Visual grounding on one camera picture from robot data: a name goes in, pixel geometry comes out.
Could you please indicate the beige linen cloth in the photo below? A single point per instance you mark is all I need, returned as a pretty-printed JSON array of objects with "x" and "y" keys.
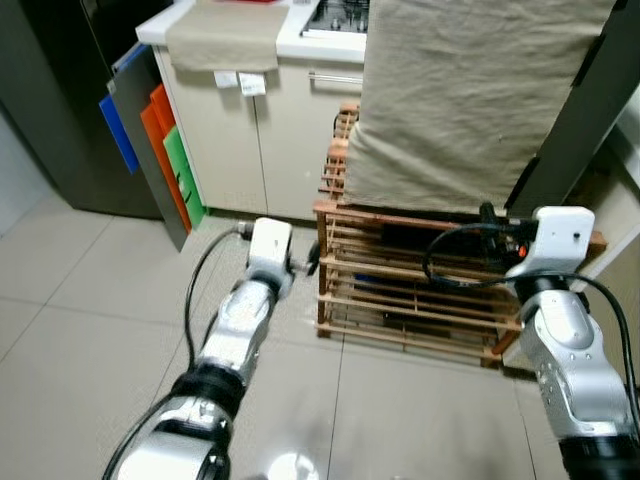
[{"x": 470, "y": 100}]

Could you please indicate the plain white paper tag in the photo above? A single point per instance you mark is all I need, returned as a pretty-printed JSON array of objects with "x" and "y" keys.
[{"x": 226, "y": 79}]

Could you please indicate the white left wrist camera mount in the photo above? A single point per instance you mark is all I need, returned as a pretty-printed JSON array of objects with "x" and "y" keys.
[{"x": 268, "y": 240}]

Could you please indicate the white counter unit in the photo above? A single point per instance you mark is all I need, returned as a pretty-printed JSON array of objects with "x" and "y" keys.
[{"x": 630, "y": 120}]

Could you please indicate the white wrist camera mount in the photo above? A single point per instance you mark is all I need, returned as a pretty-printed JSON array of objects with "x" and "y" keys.
[
  {"x": 268, "y": 240},
  {"x": 560, "y": 235}
]

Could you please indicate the dark grey tall cabinet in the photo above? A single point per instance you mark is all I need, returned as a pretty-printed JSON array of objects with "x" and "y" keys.
[{"x": 60, "y": 100}]

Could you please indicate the beige table runner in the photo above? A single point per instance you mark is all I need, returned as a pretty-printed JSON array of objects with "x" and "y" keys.
[{"x": 225, "y": 35}]

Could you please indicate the grey board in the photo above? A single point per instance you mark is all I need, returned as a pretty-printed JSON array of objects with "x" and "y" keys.
[{"x": 130, "y": 100}]

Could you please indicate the orange plastic board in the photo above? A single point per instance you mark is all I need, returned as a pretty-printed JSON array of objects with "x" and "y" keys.
[{"x": 160, "y": 130}]

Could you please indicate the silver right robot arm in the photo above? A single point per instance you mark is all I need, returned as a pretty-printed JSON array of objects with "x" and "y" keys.
[{"x": 570, "y": 360}]

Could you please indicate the steel gas hob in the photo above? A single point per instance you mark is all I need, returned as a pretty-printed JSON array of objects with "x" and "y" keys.
[{"x": 335, "y": 18}]

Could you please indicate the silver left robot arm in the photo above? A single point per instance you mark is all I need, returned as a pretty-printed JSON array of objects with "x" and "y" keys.
[{"x": 235, "y": 330}]

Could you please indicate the wooden slatted rack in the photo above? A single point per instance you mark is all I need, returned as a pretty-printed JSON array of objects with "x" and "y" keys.
[{"x": 400, "y": 290}]

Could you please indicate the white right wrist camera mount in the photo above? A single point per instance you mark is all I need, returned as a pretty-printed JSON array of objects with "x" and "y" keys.
[{"x": 560, "y": 235}]

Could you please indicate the green plastic board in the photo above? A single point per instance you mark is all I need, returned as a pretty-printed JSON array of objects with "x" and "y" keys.
[{"x": 185, "y": 185}]

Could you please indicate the printed white paper tag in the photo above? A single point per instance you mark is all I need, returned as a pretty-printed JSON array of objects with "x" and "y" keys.
[{"x": 253, "y": 84}]

